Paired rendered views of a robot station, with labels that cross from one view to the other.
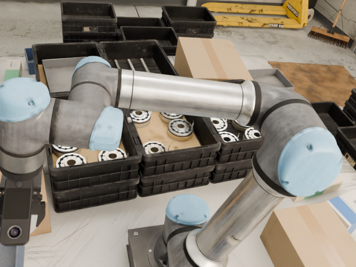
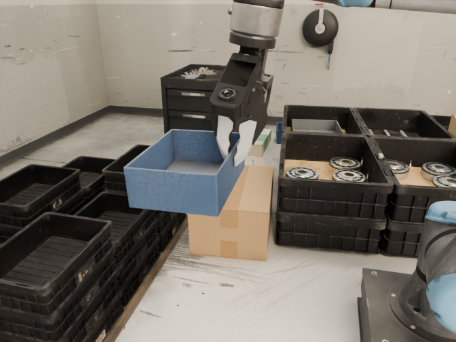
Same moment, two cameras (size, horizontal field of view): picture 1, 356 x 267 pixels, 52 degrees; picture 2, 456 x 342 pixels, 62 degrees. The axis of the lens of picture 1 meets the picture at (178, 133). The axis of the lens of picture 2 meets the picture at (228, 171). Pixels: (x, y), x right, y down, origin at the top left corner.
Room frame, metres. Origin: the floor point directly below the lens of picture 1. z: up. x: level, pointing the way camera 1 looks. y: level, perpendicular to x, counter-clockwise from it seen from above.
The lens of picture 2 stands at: (-0.09, -0.07, 1.37)
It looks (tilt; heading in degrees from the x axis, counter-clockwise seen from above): 24 degrees down; 36
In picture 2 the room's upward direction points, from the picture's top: straight up
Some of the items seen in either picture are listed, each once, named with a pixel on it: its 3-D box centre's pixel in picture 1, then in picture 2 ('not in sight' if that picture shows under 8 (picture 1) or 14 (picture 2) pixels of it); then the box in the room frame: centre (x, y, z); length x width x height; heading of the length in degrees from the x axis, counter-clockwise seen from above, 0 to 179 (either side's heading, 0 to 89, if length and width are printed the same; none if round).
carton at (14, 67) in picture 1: (12, 78); (260, 142); (1.43, 0.84, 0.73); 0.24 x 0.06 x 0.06; 20
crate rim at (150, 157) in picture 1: (166, 118); (431, 163); (1.11, 0.06, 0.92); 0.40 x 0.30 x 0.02; 27
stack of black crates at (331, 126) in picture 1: (325, 131); not in sight; (2.13, -1.03, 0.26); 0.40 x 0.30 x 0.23; 22
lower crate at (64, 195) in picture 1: (88, 158); (323, 202); (0.98, 0.32, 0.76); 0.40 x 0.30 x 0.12; 27
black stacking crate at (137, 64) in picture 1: (138, 73); (395, 136); (1.47, 0.24, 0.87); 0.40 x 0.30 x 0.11; 27
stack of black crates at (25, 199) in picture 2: not in sight; (37, 224); (0.64, 1.61, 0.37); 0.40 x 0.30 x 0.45; 22
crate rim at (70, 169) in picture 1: (87, 127); (328, 157); (0.98, 0.32, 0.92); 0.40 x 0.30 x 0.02; 27
